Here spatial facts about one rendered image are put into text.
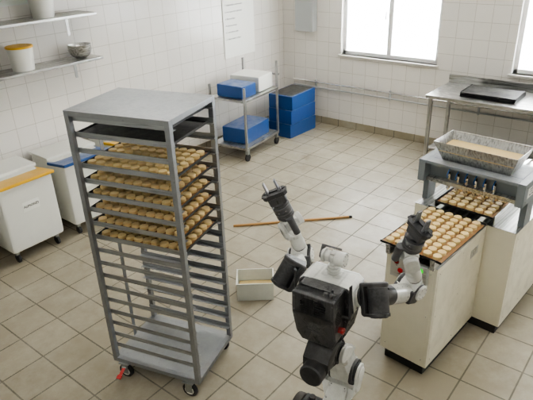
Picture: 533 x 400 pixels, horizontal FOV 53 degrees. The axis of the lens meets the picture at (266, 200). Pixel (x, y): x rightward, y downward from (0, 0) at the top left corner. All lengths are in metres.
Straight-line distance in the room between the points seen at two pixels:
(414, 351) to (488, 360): 0.57
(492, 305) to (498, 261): 0.35
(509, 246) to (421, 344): 0.86
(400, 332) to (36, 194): 3.32
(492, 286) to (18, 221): 3.88
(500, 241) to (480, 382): 0.91
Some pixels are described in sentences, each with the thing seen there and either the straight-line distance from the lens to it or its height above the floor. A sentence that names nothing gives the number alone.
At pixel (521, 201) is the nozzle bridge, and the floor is 1.07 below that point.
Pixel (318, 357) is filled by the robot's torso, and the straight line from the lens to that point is 2.56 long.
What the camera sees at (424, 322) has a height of 0.44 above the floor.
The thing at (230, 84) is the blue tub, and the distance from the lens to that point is 6.80.
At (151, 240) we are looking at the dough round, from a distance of 3.16.
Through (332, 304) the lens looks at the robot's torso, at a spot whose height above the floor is 1.23.
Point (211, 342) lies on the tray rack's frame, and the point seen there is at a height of 0.15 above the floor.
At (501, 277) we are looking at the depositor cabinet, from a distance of 3.98.
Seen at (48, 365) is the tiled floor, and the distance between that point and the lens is 4.15.
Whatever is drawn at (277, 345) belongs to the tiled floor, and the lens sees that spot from 3.94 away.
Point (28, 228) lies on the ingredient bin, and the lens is 5.27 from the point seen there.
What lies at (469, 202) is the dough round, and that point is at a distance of 3.96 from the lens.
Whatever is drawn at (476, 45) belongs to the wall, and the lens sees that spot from 7.10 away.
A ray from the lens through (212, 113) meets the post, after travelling 3.05.
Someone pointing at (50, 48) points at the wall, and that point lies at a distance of 5.84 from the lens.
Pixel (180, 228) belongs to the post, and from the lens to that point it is 2.88.
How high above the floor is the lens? 2.61
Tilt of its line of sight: 26 degrees down
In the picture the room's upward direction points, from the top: 2 degrees counter-clockwise
